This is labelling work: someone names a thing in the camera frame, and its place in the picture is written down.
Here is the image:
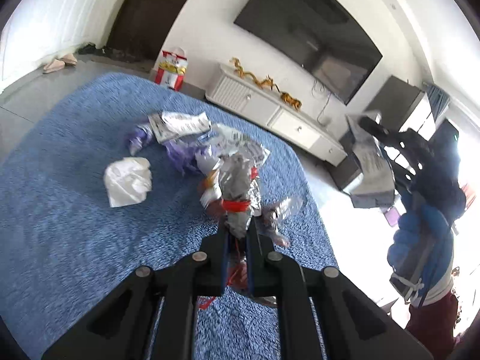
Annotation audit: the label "white shoe cabinet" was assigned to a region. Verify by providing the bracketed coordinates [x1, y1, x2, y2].
[1, 0, 112, 89]

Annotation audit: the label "red white gift bag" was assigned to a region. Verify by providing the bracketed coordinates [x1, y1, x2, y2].
[154, 47, 188, 91]

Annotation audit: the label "clear plastic bottle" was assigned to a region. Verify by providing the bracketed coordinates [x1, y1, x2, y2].
[260, 197, 304, 248]

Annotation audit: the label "crumpled white tissue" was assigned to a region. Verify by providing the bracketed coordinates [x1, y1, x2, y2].
[103, 157, 152, 208]

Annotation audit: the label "dark grey tall cabinet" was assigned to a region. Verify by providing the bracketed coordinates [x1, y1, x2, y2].
[327, 76, 425, 190]

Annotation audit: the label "blue fuzzy table cover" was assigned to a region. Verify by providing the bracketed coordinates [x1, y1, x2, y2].
[1, 73, 336, 359]

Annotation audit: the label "golden tiger figurine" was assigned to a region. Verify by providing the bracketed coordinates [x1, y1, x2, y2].
[281, 92, 302, 111]

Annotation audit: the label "silver foil snack bag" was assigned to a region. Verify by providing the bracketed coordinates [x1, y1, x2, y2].
[200, 151, 262, 240]

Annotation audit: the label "right blue white gloved hand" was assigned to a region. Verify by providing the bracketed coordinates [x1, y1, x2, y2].
[387, 204, 453, 308]

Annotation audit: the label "golden dragon figurine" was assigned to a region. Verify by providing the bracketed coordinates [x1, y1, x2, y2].
[230, 57, 280, 92]

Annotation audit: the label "wall mounted black television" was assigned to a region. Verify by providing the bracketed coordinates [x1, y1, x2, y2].
[234, 0, 383, 105]

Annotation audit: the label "grey printed paper bag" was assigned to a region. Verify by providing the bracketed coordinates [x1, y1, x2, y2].
[346, 111, 395, 209]

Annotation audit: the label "white printed paper wrapper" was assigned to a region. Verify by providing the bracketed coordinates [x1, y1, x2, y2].
[148, 111, 212, 144]

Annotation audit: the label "purple plastic wrapper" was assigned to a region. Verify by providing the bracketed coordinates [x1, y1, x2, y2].
[125, 123, 221, 175]

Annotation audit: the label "red snack wrapper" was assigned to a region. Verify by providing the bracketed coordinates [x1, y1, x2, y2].
[227, 253, 277, 308]

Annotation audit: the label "black shoes by door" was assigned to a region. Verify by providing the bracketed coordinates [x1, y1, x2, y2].
[76, 43, 106, 56]

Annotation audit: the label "red sleeved forearm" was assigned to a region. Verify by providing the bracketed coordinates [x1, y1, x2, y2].
[405, 292, 458, 359]

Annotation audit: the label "beige slippers pair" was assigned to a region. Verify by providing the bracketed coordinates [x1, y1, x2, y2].
[42, 53, 77, 74]

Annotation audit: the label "dark brown entrance door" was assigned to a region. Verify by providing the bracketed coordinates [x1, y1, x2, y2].
[105, 0, 187, 63]

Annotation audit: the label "white tv cabinet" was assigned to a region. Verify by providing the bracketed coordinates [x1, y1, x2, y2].
[206, 63, 347, 167]

